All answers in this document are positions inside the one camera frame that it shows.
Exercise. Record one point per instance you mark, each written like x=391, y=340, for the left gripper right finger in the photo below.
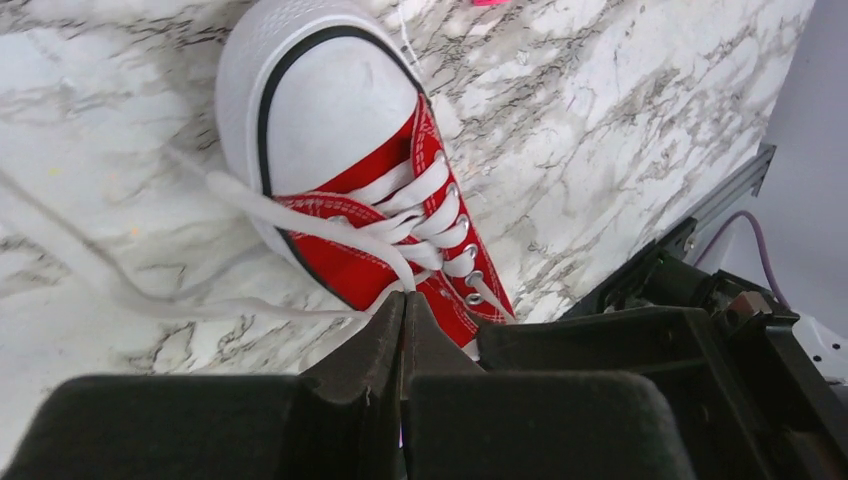
x=461, y=422

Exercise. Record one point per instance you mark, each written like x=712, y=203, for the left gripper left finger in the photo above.
x=338, y=420

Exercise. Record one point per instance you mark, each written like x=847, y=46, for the white shoelace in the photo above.
x=175, y=282

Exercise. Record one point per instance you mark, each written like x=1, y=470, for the red canvas sneaker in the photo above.
x=333, y=151

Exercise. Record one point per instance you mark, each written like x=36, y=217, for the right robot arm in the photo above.
x=758, y=390

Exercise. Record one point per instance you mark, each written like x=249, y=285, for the pink highlighter marker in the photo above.
x=486, y=3

